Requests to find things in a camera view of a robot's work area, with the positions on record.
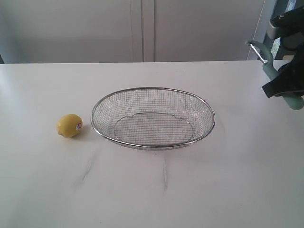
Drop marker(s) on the oval wire mesh basket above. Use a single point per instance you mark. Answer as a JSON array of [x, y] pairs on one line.
[[152, 118]]

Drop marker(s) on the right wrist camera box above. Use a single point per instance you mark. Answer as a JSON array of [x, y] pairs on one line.
[[282, 21]]

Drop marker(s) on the yellow lemon with sticker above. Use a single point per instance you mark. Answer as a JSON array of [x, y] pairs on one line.
[[69, 125]]

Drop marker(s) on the teal handled vegetable peeler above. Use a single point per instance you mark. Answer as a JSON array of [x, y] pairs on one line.
[[265, 56]]

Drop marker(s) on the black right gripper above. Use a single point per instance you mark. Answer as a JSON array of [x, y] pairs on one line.
[[290, 80]]

